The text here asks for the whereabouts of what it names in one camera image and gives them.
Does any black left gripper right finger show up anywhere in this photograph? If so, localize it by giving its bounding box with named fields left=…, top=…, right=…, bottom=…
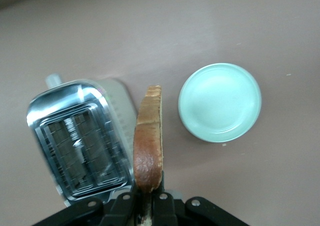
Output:
left=150, top=170, right=251, bottom=226

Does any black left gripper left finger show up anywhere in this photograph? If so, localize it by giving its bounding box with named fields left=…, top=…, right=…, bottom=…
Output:
left=32, top=181, right=139, bottom=226

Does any brown bread slice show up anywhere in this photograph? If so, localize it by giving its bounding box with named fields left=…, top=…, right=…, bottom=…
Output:
left=133, top=85, right=165, bottom=226

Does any green plate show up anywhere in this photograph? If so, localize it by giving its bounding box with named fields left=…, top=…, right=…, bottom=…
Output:
left=177, top=62, right=263, bottom=144

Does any beige chrome toaster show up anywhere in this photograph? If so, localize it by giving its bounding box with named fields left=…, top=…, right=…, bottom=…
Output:
left=26, top=73, right=138, bottom=208

